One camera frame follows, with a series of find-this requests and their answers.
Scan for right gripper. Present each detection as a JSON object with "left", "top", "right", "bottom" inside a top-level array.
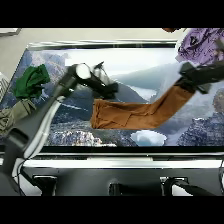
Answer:
[{"left": 179, "top": 77, "right": 212, "bottom": 95}]

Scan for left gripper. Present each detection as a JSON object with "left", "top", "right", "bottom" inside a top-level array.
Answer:
[{"left": 96, "top": 81, "right": 120, "bottom": 101}]

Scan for brown pants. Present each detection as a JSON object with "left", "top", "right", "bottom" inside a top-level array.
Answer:
[{"left": 89, "top": 84, "right": 196, "bottom": 131}]

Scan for purple printed garment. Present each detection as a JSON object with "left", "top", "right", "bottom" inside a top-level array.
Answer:
[{"left": 175, "top": 28, "right": 224, "bottom": 66}]

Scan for green garment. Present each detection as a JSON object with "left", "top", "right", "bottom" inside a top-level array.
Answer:
[{"left": 12, "top": 63, "right": 51, "bottom": 100}]

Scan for olive garment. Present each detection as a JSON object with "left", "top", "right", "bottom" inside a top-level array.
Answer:
[{"left": 0, "top": 98, "right": 37, "bottom": 137}]

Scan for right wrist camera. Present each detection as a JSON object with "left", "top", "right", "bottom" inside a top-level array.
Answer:
[{"left": 179, "top": 61, "right": 198, "bottom": 79}]

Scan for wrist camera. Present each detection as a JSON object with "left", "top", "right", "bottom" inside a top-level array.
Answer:
[
  {"left": 179, "top": 61, "right": 198, "bottom": 79},
  {"left": 92, "top": 61, "right": 111, "bottom": 84}
]

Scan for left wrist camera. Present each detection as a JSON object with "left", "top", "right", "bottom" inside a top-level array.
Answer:
[{"left": 92, "top": 61, "right": 111, "bottom": 84}]

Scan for silver frame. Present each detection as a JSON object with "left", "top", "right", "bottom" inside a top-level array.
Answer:
[{"left": 0, "top": 151, "right": 224, "bottom": 197}]

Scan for black cable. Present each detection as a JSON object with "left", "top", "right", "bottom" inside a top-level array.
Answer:
[{"left": 165, "top": 178, "right": 216, "bottom": 197}]

